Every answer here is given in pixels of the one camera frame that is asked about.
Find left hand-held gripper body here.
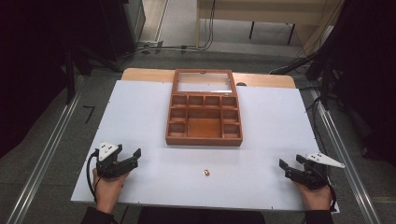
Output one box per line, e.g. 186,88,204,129
94,142,126,180

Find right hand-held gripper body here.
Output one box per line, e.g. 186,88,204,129
298,152,347,191

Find wooden compartment box with glass lid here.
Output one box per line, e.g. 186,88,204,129
164,68,244,147

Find person's right hand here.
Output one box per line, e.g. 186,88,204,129
293,181,333,213

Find person's left hand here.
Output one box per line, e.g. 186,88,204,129
92,168,131,215

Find white board sheet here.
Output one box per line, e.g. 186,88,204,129
70,79,341,214

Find black metal stand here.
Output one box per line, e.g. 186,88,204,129
64,46,124,105

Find person's dark clothed lap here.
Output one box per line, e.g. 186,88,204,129
136,206,267,224

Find black curtain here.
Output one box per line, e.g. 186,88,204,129
0,0,108,158
320,0,396,167

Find black cabinet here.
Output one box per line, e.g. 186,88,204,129
101,0,148,62

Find beige wooden desk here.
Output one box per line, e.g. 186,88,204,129
195,0,346,55

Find metal floor rail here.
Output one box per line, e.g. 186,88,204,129
5,74,88,224
308,88,376,224

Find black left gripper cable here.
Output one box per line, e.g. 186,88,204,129
85,150,101,203

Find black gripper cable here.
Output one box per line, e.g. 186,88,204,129
323,174,338,213
85,150,101,203

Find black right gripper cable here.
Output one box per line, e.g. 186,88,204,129
323,174,338,213

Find black floor cables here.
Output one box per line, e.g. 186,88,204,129
120,0,218,63

